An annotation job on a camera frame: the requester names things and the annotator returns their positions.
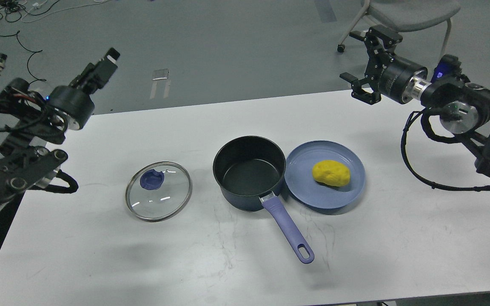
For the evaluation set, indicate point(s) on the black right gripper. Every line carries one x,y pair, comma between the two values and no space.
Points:
395,77

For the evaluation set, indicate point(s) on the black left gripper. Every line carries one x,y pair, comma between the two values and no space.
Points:
74,100

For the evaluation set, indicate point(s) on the yellow potato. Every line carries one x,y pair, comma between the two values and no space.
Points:
331,173

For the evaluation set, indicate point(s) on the glass lid purple knob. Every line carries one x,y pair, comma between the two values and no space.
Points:
158,191

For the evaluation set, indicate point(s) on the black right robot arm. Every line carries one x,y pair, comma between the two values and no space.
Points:
455,110

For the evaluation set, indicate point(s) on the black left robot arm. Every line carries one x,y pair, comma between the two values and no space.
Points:
24,166

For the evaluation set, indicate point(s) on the grey office chair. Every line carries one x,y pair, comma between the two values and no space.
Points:
405,16

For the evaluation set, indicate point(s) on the small silver floor plate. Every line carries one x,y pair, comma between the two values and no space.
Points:
160,74

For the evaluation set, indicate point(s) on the blue round plate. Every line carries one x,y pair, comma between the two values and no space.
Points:
305,189

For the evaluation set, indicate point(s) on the dark blue saucepan purple handle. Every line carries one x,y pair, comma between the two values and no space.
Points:
250,172

